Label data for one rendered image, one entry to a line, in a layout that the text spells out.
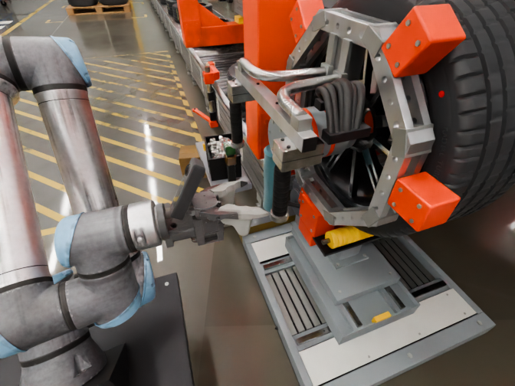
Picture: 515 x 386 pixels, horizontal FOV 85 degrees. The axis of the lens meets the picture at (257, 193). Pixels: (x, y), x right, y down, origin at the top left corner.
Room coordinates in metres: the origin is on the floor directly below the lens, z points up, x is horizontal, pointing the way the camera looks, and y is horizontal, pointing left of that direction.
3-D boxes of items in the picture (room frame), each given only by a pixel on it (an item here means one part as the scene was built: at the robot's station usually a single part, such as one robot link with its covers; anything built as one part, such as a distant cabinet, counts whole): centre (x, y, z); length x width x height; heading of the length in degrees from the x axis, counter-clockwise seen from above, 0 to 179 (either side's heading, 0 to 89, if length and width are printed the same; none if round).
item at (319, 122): (0.68, -0.15, 0.85); 0.21 x 0.14 x 0.14; 110
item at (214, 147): (1.08, 0.16, 0.51); 0.20 x 0.14 x 0.13; 14
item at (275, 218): (0.47, -0.05, 0.83); 0.04 x 0.04 x 0.16
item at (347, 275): (0.76, -0.37, 0.32); 0.40 x 0.30 x 0.28; 20
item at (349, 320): (0.71, -0.39, 0.13); 0.50 x 0.36 x 0.10; 20
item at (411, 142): (0.71, -0.21, 0.85); 0.54 x 0.07 x 0.54; 20
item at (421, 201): (0.41, -0.33, 0.85); 0.09 x 0.08 x 0.07; 20
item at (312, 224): (0.72, -0.25, 0.48); 0.16 x 0.12 x 0.17; 110
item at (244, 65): (0.76, -0.07, 1.03); 0.19 x 0.18 x 0.11; 110
